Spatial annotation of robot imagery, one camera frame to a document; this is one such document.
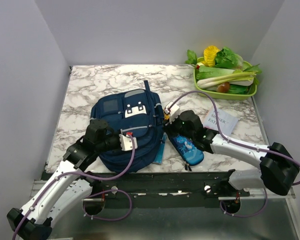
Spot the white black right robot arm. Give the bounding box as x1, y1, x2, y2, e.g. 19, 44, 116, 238
163, 108, 300, 196

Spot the toy celery stalk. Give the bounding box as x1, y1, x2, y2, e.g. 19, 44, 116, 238
196, 72, 257, 89

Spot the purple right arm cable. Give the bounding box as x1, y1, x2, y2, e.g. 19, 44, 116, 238
164, 90, 300, 218

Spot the navy blue student backpack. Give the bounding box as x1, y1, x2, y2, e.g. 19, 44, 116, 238
90, 81, 164, 173

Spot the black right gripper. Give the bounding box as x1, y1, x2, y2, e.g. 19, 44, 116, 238
160, 112, 195, 141

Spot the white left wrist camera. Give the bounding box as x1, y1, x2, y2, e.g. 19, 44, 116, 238
119, 134, 138, 152

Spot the brown toy mushroom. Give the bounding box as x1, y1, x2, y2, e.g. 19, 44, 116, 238
216, 82, 231, 93

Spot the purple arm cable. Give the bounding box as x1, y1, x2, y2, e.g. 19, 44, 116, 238
11, 133, 136, 240
164, 90, 300, 218

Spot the blue dinosaur pencil case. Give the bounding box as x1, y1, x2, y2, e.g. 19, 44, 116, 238
169, 135, 205, 172

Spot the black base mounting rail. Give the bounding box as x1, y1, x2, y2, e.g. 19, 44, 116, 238
83, 170, 250, 214

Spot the green vegetable tray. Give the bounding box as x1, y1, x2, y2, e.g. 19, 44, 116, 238
193, 61, 261, 101

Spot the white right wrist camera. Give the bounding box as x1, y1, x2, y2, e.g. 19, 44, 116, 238
163, 101, 180, 124

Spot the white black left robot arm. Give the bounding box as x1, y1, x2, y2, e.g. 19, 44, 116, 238
7, 119, 124, 240

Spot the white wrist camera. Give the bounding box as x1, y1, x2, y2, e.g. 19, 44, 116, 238
119, 134, 138, 152
163, 101, 180, 124

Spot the blue thin notebook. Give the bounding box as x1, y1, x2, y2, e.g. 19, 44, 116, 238
152, 133, 167, 165

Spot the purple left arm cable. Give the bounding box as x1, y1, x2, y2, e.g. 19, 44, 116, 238
11, 133, 136, 240

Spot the white flower cover book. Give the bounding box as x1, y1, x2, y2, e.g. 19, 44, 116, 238
202, 106, 239, 136

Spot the yellow orange paperback book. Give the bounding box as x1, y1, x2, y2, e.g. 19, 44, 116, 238
163, 112, 170, 121

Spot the green toy lettuce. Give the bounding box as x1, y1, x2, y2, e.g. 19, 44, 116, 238
214, 47, 244, 70

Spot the yellow toy flower vegetable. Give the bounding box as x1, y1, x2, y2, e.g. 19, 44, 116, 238
203, 45, 221, 67

